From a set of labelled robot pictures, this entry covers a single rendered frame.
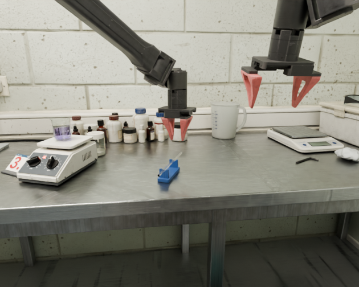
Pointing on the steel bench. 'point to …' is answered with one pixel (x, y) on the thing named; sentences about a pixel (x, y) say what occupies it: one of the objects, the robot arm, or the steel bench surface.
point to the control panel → (44, 164)
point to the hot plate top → (65, 142)
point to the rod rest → (169, 172)
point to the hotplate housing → (86, 154)
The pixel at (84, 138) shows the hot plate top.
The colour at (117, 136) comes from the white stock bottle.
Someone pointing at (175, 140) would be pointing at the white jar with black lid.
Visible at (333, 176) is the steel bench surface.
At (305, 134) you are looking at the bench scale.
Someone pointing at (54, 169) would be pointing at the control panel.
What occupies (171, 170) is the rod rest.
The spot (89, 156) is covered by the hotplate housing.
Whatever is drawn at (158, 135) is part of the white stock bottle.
